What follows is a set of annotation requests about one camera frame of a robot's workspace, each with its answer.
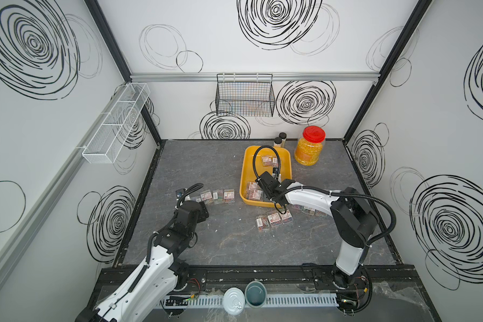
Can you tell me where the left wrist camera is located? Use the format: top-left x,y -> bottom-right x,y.
176,189 -> 186,201

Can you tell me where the black wire basket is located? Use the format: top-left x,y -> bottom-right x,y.
215,73 -> 276,118

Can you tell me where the yellow plastic tray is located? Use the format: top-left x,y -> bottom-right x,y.
240,146 -> 292,208

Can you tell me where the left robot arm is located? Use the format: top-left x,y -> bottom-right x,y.
75,201 -> 209,321

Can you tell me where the paper clip box in tray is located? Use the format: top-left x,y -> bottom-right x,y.
262,156 -> 274,166

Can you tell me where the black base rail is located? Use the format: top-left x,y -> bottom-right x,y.
100,263 -> 419,291

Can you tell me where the red lid corn jar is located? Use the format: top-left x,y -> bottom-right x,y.
294,126 -> 325,166

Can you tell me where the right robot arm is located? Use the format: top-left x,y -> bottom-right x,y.
256,172 -> 382,289

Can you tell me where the paper clip box table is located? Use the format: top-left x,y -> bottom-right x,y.
224,189 -> 236,204
302,206 -> 316,216

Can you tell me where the white slotted cable duct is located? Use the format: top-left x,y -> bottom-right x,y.
156,293 -> 339,309

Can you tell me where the black corrugated cable right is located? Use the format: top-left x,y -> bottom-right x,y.
252,145 -> 397,246

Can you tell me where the white mesh wall shelf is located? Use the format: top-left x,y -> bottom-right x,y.
82,83 -> 150,164

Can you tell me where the teal cup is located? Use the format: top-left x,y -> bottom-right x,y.
244,280 -> 268,308

